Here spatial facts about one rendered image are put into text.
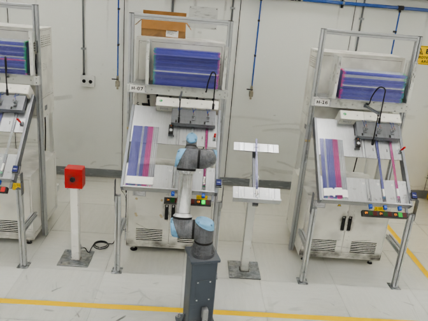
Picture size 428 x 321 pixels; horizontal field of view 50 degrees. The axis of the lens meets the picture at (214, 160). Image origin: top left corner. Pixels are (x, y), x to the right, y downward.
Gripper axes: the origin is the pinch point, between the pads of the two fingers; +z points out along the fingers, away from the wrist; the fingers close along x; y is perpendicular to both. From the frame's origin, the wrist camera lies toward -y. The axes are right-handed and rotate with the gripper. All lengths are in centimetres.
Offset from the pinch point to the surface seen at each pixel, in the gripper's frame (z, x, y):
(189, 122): 1.4, 2.9, 22.0
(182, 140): 3.5, 7.3, 8.1
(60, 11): 109, 146, 159
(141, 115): 9.0, 41.1, 26.8
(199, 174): -4.6, -7.4, -18.7
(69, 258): 38, 91, -87
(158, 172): -4.8, 23.0, -19.4
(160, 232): 43, 21, -62
